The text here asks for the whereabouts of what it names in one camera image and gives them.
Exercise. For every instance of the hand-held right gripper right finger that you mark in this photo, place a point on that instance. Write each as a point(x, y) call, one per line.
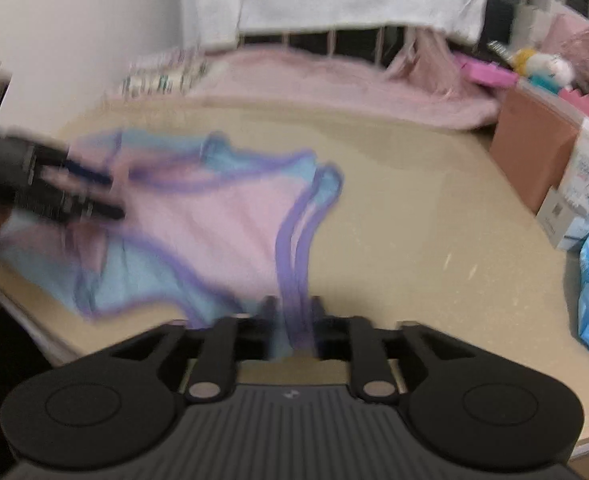
point(319, 325)

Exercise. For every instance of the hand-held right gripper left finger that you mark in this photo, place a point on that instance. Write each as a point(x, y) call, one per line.
point(269, 325)

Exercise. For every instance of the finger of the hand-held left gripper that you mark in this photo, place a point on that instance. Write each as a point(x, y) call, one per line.
point(84, 172)
point(99, 208)

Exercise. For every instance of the pink and blue garment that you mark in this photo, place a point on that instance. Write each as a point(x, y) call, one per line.
point(214, 220)

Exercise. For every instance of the cream green-flower folded garment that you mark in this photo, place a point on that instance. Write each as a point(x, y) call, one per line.
point(154, 85)

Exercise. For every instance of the pink fuzzy blanket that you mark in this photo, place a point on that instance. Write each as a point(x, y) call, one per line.
point(324, 80)

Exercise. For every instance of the salmon pink drawer box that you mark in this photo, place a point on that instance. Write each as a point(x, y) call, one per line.
point(529, 145)

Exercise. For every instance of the metal bar railing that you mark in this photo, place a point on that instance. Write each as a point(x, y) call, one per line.
point(330, 42)

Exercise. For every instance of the pink ribbed knit garment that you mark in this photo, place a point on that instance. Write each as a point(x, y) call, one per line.
point(424, 60)

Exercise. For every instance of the white labelled carton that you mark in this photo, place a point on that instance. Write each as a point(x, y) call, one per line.
point(574, 195)

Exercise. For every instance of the pink flat box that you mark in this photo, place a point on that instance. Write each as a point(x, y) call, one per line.
point(484, 72)

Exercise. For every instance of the yellow and white plush toy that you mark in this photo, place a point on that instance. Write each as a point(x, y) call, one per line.
point(541, 67)

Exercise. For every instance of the stack of white boxes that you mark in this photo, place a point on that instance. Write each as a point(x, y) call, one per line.
point(534, 17)

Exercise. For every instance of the pink bag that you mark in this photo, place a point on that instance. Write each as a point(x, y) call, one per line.
point(579, 45)

